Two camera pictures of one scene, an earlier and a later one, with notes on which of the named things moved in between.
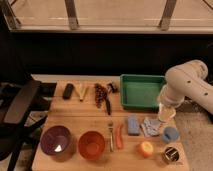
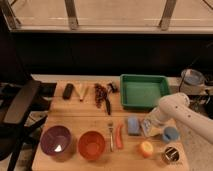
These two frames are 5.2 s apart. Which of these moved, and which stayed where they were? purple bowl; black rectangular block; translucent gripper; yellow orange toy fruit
Moved: translucent gripper
Stayed: yellow orange toy fruit; purple bowl; black rectangular block
